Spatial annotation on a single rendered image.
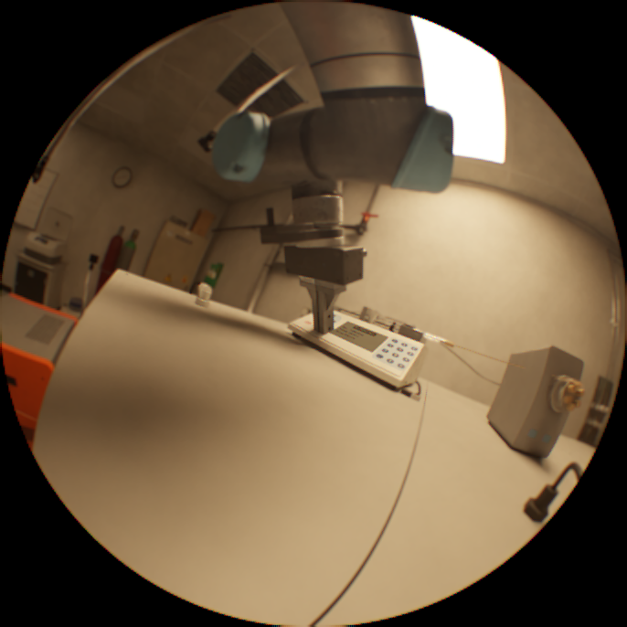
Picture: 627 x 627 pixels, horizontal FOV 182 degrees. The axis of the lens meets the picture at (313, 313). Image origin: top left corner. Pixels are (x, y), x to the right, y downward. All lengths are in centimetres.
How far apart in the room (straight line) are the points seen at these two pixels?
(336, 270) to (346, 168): 15
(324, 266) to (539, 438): 37
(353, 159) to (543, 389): 29
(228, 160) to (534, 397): 39
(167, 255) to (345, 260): 309
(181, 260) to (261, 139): 314
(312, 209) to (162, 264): 306
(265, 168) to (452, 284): 111
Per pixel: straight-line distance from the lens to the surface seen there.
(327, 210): 27
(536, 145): 153
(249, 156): 19
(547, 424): 30
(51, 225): 387
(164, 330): 16
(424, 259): 126
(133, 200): 367
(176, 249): 326
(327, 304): 32
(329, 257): 27
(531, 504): 15
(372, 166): 15
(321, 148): 16
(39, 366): 69
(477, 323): 116
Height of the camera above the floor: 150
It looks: level
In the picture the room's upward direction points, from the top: 23 degrees clockwise
